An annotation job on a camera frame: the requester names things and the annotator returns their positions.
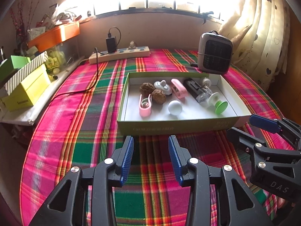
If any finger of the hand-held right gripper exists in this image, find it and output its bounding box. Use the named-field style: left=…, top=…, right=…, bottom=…
left=249, top=114, right=301, bottom=151
left=227, top=127, right=268, bottom=157

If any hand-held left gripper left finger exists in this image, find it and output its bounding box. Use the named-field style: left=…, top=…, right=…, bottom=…
left=28, top=135, right=134, bottom=226

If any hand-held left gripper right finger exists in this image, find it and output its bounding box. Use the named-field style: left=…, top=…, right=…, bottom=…
left=168, top=135, right=274, bottom=226

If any green white spool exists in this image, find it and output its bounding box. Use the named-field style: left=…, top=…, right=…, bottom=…
left=207, top=92, right=228, bottom=115

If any green white cardboard box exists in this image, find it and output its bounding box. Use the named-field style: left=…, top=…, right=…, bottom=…
left=117, top=72, right=252, bottom=136

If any pink silicone clip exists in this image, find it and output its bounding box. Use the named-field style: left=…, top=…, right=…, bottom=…
left=139, top=94, right=153, bottom=118

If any white ball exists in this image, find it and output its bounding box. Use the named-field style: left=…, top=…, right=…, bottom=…
left=168, top=100, right=183, bottom=116

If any brown walnut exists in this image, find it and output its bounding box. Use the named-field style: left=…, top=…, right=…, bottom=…
left=151, top=89, right=167, bottom=103
left=139, top=82, right=156, bottom=95

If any black rectangular device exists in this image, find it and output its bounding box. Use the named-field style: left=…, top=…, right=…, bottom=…
left=183, top=78, right=208, bottom=103

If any white egg-shaped face toy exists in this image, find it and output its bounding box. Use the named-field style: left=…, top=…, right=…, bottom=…
left=154, top=80, right=173, bottom=96

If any pink green plaid tablecloth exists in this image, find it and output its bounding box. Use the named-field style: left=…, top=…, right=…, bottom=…
left=21, top=48, right=301, bottom=226

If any small grey heater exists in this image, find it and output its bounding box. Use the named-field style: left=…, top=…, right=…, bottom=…
left=197, top=31, right=234, bottom=74

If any cream heart print curtain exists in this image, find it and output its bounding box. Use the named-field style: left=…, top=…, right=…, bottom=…
left=219, top=0, right=292, bottom=92

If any beige power strip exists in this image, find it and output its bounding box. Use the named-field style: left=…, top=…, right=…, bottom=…
left=89, top=46, right=150, bottom=64

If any white shelf board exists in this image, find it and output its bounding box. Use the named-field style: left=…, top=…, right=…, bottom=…
left=0, top=56, right=86, bottom=125

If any black charger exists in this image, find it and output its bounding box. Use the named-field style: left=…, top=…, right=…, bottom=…
left=106, top=37, right=117, bottom=53

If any yellow box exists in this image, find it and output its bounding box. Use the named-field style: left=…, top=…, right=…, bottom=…
left=1, top=63, right=52, bottom=111

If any black window clip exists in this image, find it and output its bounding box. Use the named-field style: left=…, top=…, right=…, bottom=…
left=202, top=11, right=214, bottom=25

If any clear plastic container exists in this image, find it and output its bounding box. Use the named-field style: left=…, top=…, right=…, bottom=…
left=46, top=42, right=80, bottom=74

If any striped box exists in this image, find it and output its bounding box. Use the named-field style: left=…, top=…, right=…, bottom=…
left=5, top=51, right=49, bottom=96

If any orange box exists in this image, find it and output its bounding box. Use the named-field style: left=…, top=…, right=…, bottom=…
left=27, top=21, right=80, bottom=52

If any pile of cards and papers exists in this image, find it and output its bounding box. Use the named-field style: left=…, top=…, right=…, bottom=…
left=27, top=3, right=83, bottom=36

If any metal window grille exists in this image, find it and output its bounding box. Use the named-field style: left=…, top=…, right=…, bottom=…
left=87, top=0, right=224, bottom=20

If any red branch decoration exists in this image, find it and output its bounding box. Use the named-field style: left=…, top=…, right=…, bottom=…
left=9, top=0, right=31, bottom=50

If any black power strip cord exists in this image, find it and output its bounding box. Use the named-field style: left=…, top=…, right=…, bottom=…
left=48, top=48, right=99, bottom=102

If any black charger cable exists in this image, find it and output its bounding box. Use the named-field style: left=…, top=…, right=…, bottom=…
left=108, top=27, right=122, bottom=45

